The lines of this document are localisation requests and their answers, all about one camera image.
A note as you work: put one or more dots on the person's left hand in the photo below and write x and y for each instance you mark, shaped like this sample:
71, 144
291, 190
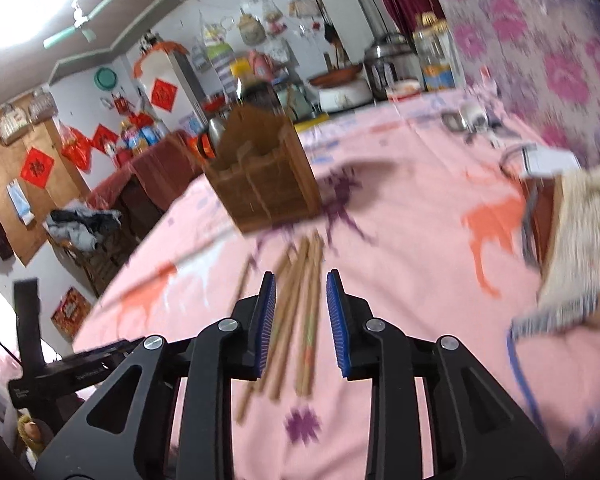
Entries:
31, 432

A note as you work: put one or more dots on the red paper square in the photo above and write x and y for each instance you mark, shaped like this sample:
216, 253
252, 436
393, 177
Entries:
164, 94
36, 167
105, 139

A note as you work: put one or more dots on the orange cloth decoration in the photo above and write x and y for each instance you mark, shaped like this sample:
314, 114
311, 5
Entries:
160, 49

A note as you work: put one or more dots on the white mesh cloth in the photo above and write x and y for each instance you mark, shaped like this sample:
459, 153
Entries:
585, 240

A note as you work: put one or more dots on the metal spoon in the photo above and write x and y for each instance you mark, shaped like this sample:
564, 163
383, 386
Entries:
452, 121

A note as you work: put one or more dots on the brown wooden box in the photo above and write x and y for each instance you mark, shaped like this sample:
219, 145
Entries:
545, 220

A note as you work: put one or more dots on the red white bowl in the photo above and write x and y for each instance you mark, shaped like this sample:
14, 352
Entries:
404, 90

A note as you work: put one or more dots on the panda plush toy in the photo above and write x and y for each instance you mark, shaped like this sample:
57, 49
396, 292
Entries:
151, 40

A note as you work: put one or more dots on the blue can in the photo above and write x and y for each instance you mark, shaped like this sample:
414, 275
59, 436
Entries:
155, 134

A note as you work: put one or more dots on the woven hanging bag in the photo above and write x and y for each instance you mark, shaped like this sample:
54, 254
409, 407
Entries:
41, 107
14, 125

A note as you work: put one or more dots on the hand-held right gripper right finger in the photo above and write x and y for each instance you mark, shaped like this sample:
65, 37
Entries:
336, 325

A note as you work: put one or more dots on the clear plastic oil bottle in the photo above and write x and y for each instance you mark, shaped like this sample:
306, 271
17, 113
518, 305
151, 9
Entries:
432, 55

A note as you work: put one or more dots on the grey clothes pile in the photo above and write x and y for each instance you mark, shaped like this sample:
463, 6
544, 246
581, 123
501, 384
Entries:
80, 227

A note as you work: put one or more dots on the red printed box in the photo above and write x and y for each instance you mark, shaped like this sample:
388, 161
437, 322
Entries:
71, 312

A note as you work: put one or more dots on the blue white wall packet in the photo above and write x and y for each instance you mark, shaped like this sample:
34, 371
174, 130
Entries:
21, 202

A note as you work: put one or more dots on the dark sauce bottle yellow cap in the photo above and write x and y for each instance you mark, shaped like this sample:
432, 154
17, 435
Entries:
252, 92

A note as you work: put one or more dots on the red plastic bag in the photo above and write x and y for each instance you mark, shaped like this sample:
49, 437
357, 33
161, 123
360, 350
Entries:
76, 147

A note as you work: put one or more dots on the wooden chair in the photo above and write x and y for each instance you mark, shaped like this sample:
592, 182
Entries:
102, 265

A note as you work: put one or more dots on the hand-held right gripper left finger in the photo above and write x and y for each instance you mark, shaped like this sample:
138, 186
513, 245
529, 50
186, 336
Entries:
266, 320

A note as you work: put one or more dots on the mint green appliance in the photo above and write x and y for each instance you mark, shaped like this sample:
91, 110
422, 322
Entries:
295, 102

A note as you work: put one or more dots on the small white box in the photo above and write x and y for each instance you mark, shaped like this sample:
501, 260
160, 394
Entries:
550, 160

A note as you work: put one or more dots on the brown frying pan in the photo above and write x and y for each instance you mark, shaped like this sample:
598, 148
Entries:
335, 75

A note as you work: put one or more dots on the green white hanging bag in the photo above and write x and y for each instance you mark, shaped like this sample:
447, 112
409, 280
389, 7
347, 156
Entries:
217, 47

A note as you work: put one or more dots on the green ceiling fan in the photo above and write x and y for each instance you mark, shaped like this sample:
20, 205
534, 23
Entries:
82, 22

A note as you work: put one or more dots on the white ceramic spoon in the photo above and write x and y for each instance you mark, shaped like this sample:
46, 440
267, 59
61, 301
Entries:
471, 112

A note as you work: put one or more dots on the red covered cabinet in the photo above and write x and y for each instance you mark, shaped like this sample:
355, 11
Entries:
155, 170

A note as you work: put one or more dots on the brown wooden board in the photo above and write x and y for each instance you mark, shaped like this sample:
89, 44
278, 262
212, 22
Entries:
0, 170

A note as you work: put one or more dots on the pink printed blanket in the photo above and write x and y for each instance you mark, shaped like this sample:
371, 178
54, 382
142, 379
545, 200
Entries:
405, 260

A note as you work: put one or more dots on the silver rice cooker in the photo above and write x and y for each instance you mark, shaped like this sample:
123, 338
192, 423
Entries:
390, 65

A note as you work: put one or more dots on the green round plate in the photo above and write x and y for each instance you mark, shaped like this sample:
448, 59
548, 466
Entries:
106, 79

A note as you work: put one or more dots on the pile of wooden chopsticks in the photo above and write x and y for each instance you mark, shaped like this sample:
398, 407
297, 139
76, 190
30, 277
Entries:
300, 280

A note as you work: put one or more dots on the yellow oil bottle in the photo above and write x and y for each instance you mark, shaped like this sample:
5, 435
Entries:
132, 140

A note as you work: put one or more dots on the wooden slatted chopstick holder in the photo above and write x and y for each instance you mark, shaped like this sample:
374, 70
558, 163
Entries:
270, 185

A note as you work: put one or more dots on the steel kettle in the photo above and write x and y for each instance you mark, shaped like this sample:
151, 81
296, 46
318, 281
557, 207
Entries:
217, 132

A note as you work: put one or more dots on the white refrigerator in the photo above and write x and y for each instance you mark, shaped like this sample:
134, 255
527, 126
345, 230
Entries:
172, 67

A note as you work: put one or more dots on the hanging plastic bag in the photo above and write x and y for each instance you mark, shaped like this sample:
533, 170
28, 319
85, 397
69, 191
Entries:
302, 2

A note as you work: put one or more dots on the floral wall cloth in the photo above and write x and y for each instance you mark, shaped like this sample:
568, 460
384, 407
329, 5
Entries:
530, 50

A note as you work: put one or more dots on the white electric cooker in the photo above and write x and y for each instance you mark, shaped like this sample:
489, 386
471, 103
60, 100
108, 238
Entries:
345, 97

